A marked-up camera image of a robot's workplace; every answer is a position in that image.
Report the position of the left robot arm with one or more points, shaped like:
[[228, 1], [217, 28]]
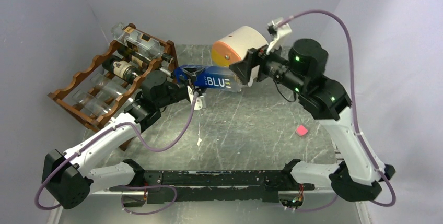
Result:
[[114, 136]]

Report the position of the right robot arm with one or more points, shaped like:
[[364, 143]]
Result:
[[358, 176]]

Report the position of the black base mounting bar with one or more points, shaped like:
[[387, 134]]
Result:
[[163, 186]]

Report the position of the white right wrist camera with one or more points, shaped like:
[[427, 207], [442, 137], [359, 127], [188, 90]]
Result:
[[279, 29]]

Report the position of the cream orange yellow cylinder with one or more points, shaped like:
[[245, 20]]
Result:
[[233, 47]]

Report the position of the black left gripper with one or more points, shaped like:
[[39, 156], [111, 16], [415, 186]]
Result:
[[191, 73]]

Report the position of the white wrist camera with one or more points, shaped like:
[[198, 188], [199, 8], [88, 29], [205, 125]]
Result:
[[197, 97], [279, 29]]

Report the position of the clear bottle with black cap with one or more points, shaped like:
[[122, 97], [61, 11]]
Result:
[[138, 41]]

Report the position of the blue bottle with silver cap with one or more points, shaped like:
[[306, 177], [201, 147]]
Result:
[[216, 77]]

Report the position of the pink eraser block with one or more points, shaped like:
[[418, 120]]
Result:
[[301, 130]]

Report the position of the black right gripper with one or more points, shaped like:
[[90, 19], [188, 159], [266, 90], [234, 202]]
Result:
[[253, 58]]

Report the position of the brown wooden wine rack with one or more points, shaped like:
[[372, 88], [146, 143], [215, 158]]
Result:
[[82, 115]]

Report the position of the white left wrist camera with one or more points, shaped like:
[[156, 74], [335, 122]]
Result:
[[197, 97]]

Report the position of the aluminium frame rail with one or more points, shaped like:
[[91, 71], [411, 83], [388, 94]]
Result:
[[71, 176]]

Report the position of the dark green wine bottle front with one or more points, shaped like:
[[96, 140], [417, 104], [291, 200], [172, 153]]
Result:
[[122, 69]]

